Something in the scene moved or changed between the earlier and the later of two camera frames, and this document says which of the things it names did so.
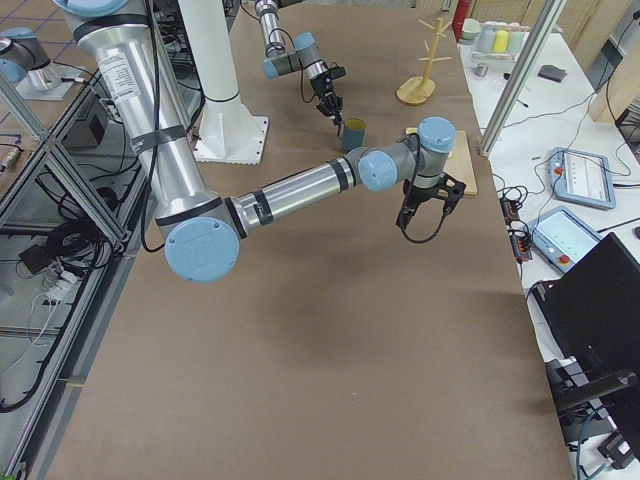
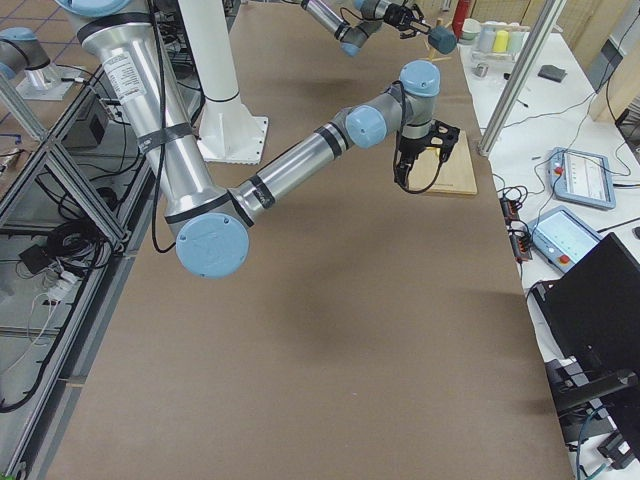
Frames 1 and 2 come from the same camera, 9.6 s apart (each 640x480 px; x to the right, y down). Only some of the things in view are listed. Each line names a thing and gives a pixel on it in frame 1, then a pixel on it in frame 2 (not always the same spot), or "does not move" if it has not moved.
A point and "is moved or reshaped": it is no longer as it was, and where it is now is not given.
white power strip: (62, 291) does not move
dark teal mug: (354, 133) is moved or reshaped
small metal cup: (481, 70) does not move
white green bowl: (470, 28) does not move
